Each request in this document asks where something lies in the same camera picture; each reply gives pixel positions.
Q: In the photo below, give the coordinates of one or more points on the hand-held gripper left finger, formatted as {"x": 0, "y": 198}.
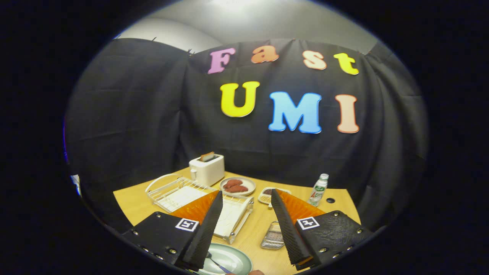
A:
{"x": 204, "y": 236}

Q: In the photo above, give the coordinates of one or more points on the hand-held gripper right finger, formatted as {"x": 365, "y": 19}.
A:
{"x": 290, "y": 236}

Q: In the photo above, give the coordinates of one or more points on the metal spoon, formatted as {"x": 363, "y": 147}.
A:
{"x": 217, "y": 263}

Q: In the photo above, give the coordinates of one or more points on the light green plate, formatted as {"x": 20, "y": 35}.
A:
{"x": 237, "y": 259}

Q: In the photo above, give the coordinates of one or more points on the beige round plate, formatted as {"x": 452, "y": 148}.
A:
{"x": 250, "y": 183}

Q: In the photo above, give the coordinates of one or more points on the white divided tray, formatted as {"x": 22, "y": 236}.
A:
{"x": 264, "y": 201}

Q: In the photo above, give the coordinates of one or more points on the dark red beans pile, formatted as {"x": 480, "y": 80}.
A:
{"x": 267, "y": 192}

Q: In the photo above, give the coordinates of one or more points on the white bottle with green label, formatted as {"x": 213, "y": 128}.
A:
{"x": 318, "y": 191}

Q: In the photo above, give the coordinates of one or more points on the red meat piece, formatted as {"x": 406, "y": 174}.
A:
{"x": 237, "y": 188}
{"x": 232, "y": 183}

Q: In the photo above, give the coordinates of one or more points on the white toaster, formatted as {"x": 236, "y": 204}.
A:
{"x": 208, "y": 173}

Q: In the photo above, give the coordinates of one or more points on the brown bread slice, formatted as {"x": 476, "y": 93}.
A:
{"x": 207, "y": 156}

